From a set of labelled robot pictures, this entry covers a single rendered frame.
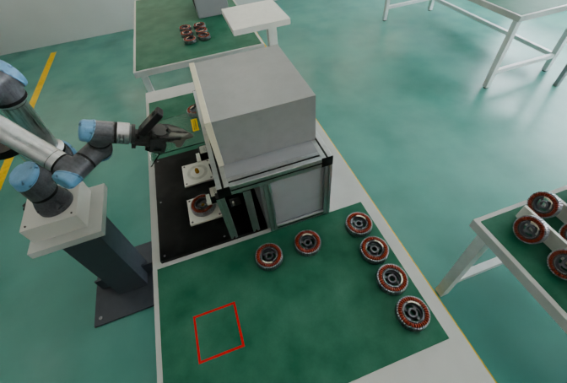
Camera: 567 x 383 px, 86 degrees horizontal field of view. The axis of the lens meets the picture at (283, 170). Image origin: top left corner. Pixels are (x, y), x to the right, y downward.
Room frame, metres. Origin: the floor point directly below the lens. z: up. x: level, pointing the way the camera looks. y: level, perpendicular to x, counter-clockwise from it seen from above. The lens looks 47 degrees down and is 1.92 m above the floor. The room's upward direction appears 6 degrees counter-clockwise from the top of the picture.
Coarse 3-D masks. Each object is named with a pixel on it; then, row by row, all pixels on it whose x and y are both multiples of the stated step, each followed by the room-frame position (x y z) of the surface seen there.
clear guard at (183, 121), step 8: (192, 112) 1.22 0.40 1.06; (160, 120) 1.19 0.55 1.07; (168, 120) 1.18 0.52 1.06; (176, 120) 1.17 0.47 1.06; (184, 120) 1.17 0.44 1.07; (184, 128) 1.10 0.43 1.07; (200, 128) 1.09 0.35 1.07; (200, 136) 1.04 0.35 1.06; (168, 144) 1.01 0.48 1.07; (184, 144) 0.99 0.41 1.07; (192, 144) 0.99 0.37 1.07; (168, 152) 0.96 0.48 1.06; (152, 160) 0.96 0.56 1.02
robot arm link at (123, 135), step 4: (120, 124) 0.86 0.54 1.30; (124, 124) 0.86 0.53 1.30; (128, 124) 0.87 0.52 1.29; (120, 128) 0.84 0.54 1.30; (124, 128) 0.85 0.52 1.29; (128, 128) 0.85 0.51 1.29; (116, 132) 0.83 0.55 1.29; (120, 132) 0.83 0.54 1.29; (124, 132) 0.83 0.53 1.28; (128, 132) 0.84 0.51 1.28; (116, 136) 0.82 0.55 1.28; (120, 136) 0.82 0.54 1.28; (124, 136) 0.83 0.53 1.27; (128, 136) 0.83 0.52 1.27; (116, 140) 0.82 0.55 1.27; (120, 140) 0.81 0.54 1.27; (124, 140) 0.82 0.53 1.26; (128, 140) 0.83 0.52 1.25
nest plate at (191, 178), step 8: (208, 160) 1.17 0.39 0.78; (184, 168) 1.13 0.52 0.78; (192, 168) 1.13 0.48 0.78; (200, 168) 1.12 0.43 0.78; (208, 168) 1.11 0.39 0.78; (184, 176) 1.07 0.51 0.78; (192, 176) 1.07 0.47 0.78; (200, 176) 1.06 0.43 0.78; (208, 176) 1.05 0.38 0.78; (184, 184) 1.02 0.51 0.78; (192, 184) 1.02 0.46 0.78
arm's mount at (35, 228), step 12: (72, 192) 0.98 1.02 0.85; (84, 192) 1.02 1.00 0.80; (72, 204) 0.91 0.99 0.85; (84, 204) 0.95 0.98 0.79; (24, 216) 0.87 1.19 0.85; (36, 216) 0.86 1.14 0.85; (60, 216) 0.85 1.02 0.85; (72, 216) 0.84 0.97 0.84; (84, 216) 0.89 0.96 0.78; (24, 228) 0.80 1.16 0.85; (36, 228) 0.80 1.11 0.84; (48, 228) 0.81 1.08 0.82; (60, 228) 0.82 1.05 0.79; (72, 228) 0.83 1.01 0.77; (36, 240) 0.79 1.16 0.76
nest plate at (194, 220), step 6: (192, 198) 0.92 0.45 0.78; (216, 204) 0.87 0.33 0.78; (216, 210) 0.84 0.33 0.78; (192, 216) 0.82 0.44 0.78; (204, 216) 0.81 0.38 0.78; (210, 216) 0.81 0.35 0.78; (216, 216) 0.80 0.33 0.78; (222, 216) 0.81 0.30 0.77; (192, 222) 0.78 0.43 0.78; (198, 222) 0.78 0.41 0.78; (204, 222) 0.79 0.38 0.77
